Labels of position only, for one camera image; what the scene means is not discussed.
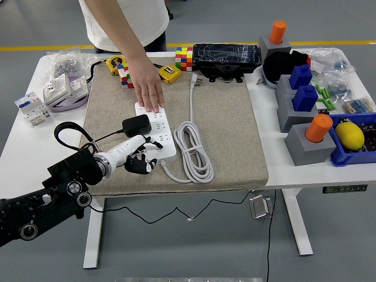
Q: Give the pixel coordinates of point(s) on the green plastic connector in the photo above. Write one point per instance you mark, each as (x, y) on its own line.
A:
(323, 92)
(327, 104)

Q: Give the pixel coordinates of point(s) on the grey block with round hole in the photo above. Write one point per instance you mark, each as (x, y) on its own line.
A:
(308, 152)
(265, 44)

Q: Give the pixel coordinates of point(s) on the metal block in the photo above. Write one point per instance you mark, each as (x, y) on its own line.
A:
(260, 207)

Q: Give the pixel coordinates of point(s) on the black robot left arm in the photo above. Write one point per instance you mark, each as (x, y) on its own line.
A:
(58, 202)

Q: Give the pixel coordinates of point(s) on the purple tape roll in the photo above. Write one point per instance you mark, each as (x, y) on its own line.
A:
(70, 106)

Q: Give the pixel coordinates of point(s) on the tall colourful cube tower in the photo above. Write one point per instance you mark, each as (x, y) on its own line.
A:
(184, 58)

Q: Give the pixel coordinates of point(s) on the person's right hand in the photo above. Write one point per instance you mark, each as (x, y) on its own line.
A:
(147, 85)

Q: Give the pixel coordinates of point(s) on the small clear bag blue parts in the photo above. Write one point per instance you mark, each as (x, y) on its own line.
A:
(337, 88)

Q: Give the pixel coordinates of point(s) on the clear bag of metal nuts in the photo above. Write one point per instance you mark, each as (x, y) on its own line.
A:
(66, 66)

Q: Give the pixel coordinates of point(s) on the person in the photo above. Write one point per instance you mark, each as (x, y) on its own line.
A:
(147, 20)

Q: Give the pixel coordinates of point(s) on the blue plastic bin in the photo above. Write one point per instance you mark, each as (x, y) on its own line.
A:
(349, 158)

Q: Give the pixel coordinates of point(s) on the white table leg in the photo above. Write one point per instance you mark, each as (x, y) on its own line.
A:
(296, 223)
(94, 235)

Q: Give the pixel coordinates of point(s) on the white blue round base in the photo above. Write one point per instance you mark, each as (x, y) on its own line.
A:
(268, 83)

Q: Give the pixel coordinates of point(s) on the dark circuit board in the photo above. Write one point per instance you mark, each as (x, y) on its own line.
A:
(370, 138)

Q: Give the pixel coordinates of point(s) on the table control panel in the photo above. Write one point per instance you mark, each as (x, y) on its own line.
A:
(345, 189)

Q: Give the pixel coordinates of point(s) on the white wall switch panel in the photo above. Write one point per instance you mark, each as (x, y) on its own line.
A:
(57, 89)

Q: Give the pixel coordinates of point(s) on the clear bag of resistors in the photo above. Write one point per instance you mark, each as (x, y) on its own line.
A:
(358, 105)

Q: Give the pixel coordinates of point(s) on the large clear bag blue parts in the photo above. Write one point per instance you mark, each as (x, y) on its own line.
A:
(340, 63)

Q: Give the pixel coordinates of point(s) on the person's right forearm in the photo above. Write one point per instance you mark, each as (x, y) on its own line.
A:
(123, 32)

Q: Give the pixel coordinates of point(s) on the white power strip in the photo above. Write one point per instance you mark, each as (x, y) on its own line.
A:
(160, 123)

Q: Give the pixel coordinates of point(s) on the black plug adapter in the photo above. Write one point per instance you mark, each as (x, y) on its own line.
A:
(136, 124)

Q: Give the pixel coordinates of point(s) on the yellow lemon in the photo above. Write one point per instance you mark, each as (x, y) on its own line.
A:
(349, 136)

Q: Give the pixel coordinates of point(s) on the orange cylinder peg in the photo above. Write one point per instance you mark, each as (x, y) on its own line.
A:
(278, 32)
(318, 127)

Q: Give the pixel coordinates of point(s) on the black office chair base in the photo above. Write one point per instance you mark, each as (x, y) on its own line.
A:
(170, 15)

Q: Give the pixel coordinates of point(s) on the grey-brown mat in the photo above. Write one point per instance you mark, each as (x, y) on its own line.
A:
(229, 132)

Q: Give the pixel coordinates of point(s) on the blue square peg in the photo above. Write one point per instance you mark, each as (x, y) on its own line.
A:
(301, 77)
(305, 99)

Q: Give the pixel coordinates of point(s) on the white socket box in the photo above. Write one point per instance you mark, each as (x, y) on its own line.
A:
(77, 86)

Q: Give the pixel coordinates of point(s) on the grey block with square hole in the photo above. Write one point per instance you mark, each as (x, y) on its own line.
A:
(283, 86)
(293, 117)

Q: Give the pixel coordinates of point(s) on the white circuit breaker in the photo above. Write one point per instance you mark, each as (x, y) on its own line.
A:
(29, 105)

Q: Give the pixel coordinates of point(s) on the black cap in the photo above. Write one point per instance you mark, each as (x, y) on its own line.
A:
(279, 64)

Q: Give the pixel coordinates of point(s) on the colourful puzzle cube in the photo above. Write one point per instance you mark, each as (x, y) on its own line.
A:
(124, 80)

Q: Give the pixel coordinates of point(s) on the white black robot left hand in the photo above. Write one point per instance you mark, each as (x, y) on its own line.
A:
(126, 149)

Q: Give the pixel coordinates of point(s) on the black cracked case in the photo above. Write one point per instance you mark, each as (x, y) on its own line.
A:
(226, 54)

